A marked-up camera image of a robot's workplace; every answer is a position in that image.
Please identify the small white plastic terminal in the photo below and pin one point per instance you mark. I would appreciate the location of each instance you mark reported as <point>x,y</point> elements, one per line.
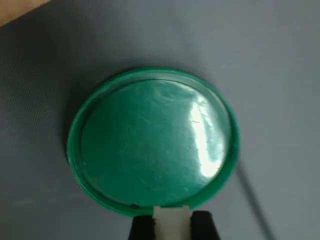
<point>172,222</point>

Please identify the round green lid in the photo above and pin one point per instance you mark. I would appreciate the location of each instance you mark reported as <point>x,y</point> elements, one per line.
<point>150,140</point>

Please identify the dark grey mat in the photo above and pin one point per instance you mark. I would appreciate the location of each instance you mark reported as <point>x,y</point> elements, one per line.
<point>275,75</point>

